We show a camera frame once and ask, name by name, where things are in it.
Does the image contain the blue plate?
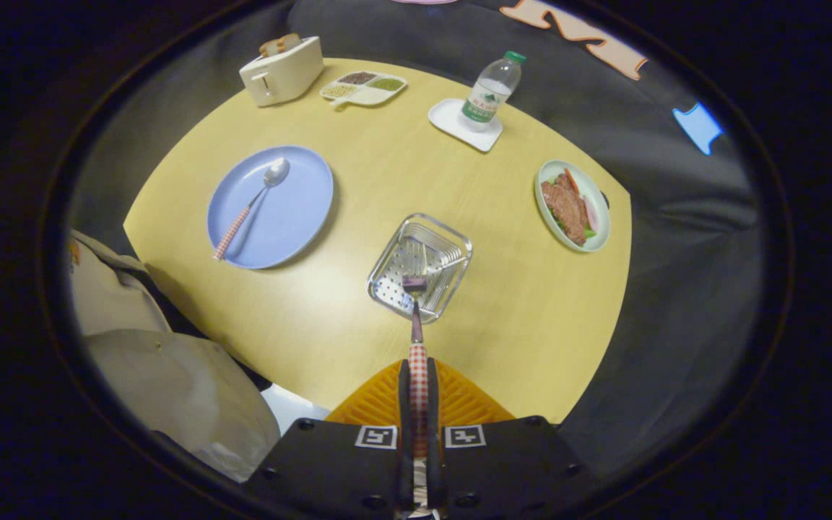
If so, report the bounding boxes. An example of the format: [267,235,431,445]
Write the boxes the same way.
[207,145,335,271]

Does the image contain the black backdrop cloth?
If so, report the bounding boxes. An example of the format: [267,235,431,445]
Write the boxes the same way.
[69,0,767,477]

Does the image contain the person's beige clothing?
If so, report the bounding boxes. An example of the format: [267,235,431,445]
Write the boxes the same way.
[69,230,281,483]

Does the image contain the white square coaster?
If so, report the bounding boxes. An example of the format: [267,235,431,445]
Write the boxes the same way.
[428,98,503,153]

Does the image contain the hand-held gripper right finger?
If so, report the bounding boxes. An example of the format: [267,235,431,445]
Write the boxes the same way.
[427,357,597,517]

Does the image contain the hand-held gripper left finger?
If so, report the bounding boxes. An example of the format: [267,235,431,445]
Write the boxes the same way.
[243,360,414,517]

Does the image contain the metal drain basket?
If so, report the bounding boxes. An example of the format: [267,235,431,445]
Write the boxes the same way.
[367,213,474,324]

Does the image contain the pale green food plate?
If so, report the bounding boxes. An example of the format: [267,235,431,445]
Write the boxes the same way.
[534,160,611,253]

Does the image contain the cream toaster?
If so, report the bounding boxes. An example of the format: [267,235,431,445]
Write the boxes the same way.
[239,36,325,108]

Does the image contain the checkered-handle metal spoon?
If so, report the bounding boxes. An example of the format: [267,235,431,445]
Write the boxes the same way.
[213,157,291,261]

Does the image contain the checkered-handle metal fork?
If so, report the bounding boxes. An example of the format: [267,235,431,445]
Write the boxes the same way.
[402,243,434,518]

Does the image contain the clear green-capped water bottle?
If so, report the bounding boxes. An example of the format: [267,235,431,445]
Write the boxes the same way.
[461,51,527,132]

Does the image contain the sliced meat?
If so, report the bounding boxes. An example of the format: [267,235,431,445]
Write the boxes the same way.
[541,173,589,246]

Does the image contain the white divided bean tray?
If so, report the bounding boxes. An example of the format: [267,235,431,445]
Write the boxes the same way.
[319,71,409,111]

